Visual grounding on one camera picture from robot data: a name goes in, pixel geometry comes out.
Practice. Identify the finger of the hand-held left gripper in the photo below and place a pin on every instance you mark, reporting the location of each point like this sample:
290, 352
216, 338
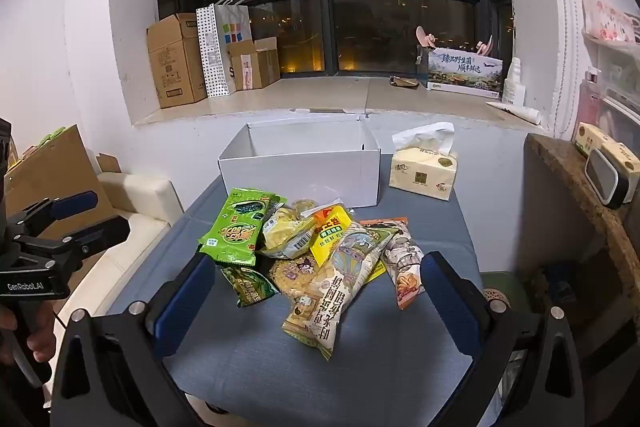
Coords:
107, 232
75, 203

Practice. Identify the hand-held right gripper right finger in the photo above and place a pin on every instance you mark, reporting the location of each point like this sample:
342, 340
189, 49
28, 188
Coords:
446, 302

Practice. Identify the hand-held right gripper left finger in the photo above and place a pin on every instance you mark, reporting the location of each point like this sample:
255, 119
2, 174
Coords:
184, 304

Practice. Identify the orange white snack packet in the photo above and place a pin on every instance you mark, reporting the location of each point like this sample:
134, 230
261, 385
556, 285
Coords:
405, 267

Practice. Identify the small dark green snack packet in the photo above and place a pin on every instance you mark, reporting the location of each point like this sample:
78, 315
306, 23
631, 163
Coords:
250, 287

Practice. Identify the large green snack packet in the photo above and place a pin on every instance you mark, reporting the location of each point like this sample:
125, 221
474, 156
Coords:
240, 227

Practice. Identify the yellow cartoon chips bag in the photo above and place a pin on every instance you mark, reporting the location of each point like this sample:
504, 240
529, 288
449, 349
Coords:
292, 279

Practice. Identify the long cream illustrated snack packet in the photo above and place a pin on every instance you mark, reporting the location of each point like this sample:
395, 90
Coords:
330, 292

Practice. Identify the pale yellow barcode snack packet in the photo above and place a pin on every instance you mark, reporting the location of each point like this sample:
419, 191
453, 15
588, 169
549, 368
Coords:
285, 232

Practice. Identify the yellow red label snack packet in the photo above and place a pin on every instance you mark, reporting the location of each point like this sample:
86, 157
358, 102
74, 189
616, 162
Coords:
332, 232

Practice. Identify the clear jelly cup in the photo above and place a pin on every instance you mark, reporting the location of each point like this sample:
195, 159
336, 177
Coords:
305, 207

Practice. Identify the white cardboard box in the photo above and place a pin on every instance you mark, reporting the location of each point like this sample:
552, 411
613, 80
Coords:
300, 174

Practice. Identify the person's left hand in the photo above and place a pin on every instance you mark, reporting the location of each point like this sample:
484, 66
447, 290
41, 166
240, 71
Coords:
42, 332

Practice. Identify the flat brown cardboard sheet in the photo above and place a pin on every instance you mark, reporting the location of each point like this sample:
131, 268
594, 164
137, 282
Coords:
55, 172

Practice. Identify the cream sofa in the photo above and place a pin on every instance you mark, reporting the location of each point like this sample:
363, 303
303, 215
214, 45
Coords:
142, 199

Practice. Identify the green plastic stool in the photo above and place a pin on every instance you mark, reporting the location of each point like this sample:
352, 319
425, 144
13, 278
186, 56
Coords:
505, 289

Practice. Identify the blue grey table cloth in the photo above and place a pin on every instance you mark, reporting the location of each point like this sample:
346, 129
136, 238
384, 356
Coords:
400, 357

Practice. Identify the yellow tissue pack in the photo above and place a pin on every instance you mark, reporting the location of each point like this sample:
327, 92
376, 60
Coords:
422, 174

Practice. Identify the granite top cabinet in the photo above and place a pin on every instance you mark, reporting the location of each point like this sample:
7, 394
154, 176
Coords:
565, 207

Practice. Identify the tall brown cardboard box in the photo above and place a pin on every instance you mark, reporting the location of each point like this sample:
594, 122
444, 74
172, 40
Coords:
175, 62

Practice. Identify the white black small speaker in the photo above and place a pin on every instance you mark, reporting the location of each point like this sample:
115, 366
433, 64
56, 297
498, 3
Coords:
605, 177

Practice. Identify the white tube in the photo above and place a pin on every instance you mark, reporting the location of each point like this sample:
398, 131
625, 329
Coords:
517, 112

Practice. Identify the white dotted paper bag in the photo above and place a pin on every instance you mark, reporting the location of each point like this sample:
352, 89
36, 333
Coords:
217, 52

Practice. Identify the pale yellow carton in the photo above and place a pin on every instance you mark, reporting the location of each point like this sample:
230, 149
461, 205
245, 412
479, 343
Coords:
595, 139

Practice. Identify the brown flat pouch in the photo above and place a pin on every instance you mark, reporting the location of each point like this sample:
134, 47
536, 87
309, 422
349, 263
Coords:
404, 82

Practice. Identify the open brown cardboard box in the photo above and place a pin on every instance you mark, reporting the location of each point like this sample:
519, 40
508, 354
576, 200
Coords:
257, 64

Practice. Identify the white bottle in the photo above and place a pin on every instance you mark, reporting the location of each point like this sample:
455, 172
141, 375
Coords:
513, 84

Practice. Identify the landscape printed box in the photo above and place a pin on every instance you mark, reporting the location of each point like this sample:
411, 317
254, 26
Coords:
465, 74

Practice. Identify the pink bottle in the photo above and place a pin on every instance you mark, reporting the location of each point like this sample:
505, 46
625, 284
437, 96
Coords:
588, 104

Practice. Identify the pink plastic clip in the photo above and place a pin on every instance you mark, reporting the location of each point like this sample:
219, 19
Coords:
485, 47

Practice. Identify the clear plastic drawer unit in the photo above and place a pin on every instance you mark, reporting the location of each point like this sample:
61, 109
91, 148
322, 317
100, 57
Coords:
620, 87

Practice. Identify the pink floral pouch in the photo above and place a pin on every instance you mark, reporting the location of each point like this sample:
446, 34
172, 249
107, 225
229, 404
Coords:
607, 19

